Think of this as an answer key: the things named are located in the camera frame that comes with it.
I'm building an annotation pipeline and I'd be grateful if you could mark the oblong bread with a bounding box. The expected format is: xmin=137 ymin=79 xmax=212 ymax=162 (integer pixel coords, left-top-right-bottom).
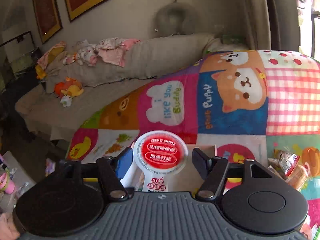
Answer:
xmin=268 ymin=164 xmax=309 ymax=191

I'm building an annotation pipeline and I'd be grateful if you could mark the orange yellow plush toy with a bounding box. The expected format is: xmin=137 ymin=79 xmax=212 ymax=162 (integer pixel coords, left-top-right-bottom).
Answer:
xmin=54 ymin=77 xmax=84 ymax=107

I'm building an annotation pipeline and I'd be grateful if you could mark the small red white snack packet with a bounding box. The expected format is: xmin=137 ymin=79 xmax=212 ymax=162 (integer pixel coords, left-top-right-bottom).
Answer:
xmin=274 ymin=150 xmax=300 ymax=177

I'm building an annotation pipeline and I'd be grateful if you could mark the colourful cartoon play mat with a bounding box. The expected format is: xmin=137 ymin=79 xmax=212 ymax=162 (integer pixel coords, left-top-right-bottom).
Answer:
xmin=67 ymin=50 xmax=319 ymax=239

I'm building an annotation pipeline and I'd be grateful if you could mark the grey neck pillow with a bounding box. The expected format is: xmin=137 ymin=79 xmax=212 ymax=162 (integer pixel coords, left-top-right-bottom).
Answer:
xmin=155 ymin=0 xmax=199 ymax=37

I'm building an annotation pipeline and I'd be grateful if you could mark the grey bed pillow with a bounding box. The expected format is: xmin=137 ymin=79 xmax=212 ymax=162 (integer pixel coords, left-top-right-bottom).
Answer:
xmin=46 ymin=34 xmax=222 ymax=94

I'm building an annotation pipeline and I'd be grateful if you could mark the pink cardboard gift box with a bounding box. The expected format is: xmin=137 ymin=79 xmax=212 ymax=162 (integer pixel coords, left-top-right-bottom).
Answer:
xmin=121 ymin=144 xmax=216 ymax=192

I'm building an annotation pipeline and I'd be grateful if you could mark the pink baby clothes pile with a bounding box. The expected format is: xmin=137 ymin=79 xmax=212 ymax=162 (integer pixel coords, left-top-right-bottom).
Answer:
xmin=36 ymin=37 xmax=142 ymax=68

